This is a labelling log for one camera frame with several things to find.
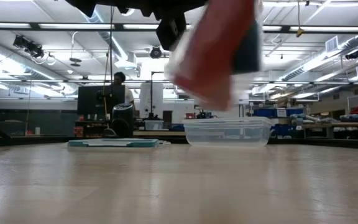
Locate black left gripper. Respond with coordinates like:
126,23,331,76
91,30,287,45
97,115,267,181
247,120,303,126
116,0,209,20

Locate red bandage roll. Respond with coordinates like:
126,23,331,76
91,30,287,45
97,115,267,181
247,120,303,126
171,0,256,111

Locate blue bandage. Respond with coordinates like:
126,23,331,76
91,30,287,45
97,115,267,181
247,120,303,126
232,20,262,75

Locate clear zip bag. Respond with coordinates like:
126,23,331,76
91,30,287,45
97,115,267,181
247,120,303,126
163,0,265,112

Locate person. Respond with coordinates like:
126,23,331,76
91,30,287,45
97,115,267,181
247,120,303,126
112,71,135,108

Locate white cabinet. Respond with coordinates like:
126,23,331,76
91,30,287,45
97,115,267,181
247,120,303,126
139,82,164,119

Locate long ceiling light strip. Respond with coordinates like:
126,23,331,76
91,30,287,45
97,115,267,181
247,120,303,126
0,22,115,30

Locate black monitor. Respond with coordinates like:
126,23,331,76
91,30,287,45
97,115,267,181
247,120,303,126
77,84,126,115

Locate yellow hanging plug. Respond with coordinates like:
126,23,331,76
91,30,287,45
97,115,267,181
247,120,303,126
296,0,304,38

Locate clear plastic container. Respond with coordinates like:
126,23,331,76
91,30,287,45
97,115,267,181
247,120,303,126
183,116,273,147

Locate blue storage bin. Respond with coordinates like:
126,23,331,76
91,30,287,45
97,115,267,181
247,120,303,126
252,107,304,118

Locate black shelf red items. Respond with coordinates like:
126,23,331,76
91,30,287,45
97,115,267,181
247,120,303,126
74,119,111,138

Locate clear lid blue rim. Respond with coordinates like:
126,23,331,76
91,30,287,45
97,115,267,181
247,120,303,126
67,138,171,149

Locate white air vent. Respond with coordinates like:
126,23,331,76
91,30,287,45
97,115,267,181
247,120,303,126
324,35,341,54

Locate wooden workbench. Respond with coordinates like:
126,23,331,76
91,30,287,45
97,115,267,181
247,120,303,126
303,121,358,139

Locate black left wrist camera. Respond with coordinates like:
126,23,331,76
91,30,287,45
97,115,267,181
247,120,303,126
155,12,188,52

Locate black dome camera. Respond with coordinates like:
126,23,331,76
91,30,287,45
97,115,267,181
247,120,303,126
149,45,163,59

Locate black hanging camera rig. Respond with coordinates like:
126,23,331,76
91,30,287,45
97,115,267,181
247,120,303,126
12,34,45,59

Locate black aluminium table frame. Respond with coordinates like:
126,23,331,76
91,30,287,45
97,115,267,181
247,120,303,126
0,119,358,151

